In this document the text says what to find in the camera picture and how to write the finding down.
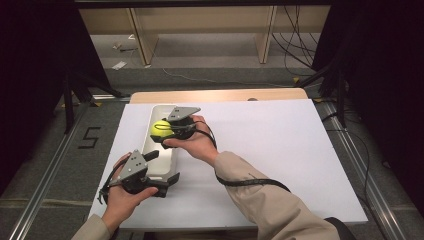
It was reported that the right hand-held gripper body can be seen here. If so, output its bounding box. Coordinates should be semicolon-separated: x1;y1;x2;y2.
161;106;202;141

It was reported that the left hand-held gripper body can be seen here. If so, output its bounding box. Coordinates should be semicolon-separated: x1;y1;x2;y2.
116;149;170;198

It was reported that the yellow tennis ball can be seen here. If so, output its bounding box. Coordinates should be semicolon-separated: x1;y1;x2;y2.
150;119;175;138

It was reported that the white plastic container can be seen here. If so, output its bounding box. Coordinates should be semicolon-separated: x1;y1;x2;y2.
141;104;178;183

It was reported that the person's right hand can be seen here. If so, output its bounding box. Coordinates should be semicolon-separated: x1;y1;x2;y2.
162;114;220;168

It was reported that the person's left hand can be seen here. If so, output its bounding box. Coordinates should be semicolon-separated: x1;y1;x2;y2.
101;152;159;234

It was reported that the white board sheet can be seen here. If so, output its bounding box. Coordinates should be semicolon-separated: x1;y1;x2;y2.
88;99;369;231

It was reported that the black tripod stand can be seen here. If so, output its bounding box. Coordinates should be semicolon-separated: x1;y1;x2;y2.
296;63;349;129
61;71;124;134

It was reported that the dark curtain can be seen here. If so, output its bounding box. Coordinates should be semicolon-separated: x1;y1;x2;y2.
0;0;113;198
311;0;424;208

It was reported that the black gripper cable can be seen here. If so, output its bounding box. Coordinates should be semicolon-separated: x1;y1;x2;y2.
181;120;292;194
97;159;129;205

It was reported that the short aluminium rail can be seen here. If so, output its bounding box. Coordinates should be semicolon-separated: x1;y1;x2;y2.
91;94;132;102

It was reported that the aluminium floor rail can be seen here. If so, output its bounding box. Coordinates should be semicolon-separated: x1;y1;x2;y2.
314;99;406;240
8;101;91;240

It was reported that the bundle of black cables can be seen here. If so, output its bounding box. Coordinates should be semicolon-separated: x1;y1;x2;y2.
271;4;318;69

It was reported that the black floor cable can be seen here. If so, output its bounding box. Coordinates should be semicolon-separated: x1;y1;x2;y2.
324;111;373;214

